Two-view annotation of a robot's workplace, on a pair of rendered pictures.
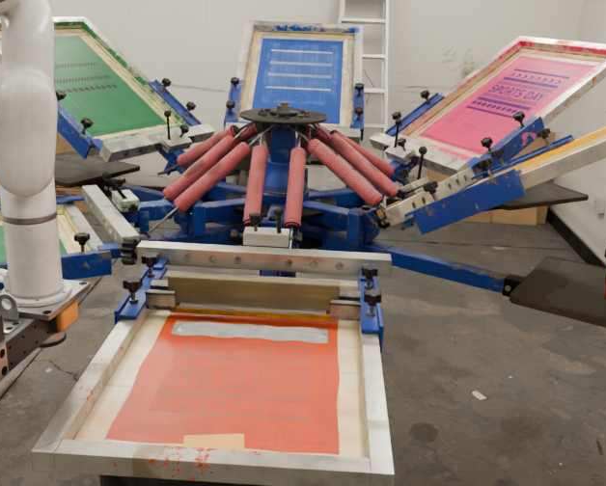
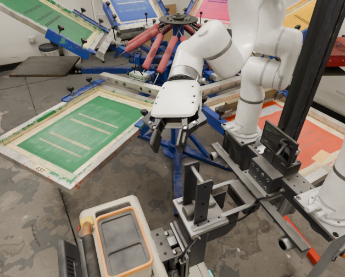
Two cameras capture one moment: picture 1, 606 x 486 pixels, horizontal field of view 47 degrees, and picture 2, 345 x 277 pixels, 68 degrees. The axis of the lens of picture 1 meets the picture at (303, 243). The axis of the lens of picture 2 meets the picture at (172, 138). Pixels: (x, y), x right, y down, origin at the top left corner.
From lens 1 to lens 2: 140 cm
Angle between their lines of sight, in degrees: 34
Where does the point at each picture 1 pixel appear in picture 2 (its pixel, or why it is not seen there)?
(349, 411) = (328, 128)
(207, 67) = not seen: outside the picture
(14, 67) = (279, 26)
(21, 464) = (100, 200)
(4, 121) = (293, 56)
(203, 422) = (306, 151)
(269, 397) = (305, 134)
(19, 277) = (252, 126)
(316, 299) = (271, 94)
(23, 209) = (262, 95)
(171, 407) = not seen: hidden behind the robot
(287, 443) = (334, 146)
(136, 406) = not seen: hidden behind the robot
